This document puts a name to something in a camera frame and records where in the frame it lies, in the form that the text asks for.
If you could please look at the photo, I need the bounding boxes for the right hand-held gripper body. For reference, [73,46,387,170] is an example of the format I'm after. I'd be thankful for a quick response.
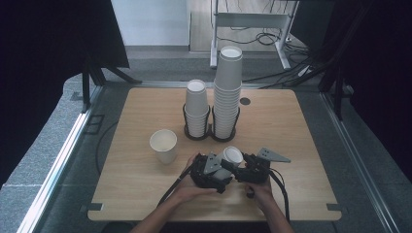
[235,147,292,184]

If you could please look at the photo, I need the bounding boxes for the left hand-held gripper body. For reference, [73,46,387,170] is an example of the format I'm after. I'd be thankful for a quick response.
[190,151,224,188]

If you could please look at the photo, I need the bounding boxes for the white paper cup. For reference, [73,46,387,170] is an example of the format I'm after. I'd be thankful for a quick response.
[212,146,244,182]
[149,128,179,165]

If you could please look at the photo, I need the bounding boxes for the black wire cup holder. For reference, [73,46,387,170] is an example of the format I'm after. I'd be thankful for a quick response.
[182,104,242,144]

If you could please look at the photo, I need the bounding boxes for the tall stack of paper cups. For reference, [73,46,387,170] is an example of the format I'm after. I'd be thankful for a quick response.
[213,45,244,140]

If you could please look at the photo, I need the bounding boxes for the short stack of paper cups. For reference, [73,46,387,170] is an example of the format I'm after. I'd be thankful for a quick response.
[184,79,210,139]

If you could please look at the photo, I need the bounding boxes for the person's left hand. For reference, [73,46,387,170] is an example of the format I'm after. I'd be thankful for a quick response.
[173,152,218,204]

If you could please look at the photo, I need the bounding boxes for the person's right hand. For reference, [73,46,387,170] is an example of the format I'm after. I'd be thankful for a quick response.
[244,179,275,208]

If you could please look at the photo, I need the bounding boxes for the black metal stand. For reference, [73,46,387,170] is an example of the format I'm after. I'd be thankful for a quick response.
[81,54,144,115]
[317,48,358,122]

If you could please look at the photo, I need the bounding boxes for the black curtain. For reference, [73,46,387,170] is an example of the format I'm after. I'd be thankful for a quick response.
[0,0,130,188]
[324,0,412,183]

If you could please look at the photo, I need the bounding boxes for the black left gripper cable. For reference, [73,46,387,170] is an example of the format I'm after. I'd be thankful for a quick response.
[157,161,198,207]

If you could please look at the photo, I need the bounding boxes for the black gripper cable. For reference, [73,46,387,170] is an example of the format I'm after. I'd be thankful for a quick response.
[268,168,292,222]
[157,161,198,207]

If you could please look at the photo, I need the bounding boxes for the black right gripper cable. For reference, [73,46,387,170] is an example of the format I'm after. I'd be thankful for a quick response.
[268,168,292,222]

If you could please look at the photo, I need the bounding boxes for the aluminium floor rail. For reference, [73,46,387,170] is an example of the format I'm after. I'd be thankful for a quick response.
[319,91,402,233]
[129,81,270,89]
[16,85,105,233]

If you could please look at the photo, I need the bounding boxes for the thin black floor cable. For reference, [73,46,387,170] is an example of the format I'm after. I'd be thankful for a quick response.
[95,119,120,176]

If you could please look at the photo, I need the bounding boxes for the tangle of black floor cables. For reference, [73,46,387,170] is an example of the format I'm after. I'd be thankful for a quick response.
[223,25,314,89]

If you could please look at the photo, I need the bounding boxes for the white metal desk frame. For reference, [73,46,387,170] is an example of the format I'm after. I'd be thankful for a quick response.
[209,0,300,71]

